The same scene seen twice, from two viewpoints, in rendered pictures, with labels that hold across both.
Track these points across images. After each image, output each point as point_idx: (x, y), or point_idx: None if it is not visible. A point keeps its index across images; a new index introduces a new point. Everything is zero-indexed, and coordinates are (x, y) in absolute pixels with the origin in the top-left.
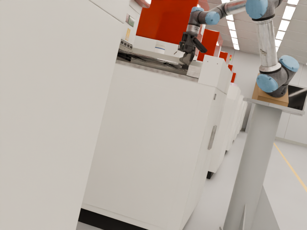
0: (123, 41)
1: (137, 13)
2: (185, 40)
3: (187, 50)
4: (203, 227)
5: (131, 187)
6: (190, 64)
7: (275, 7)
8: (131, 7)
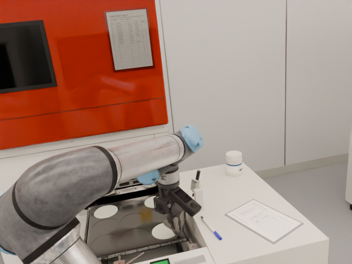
0: (127, 182)
1: (154, 134)
2: (158, 193)
3: (161, 211)
4: None
5: None
6: (194, 224)
7: (47, 230)
8: (123, 138)
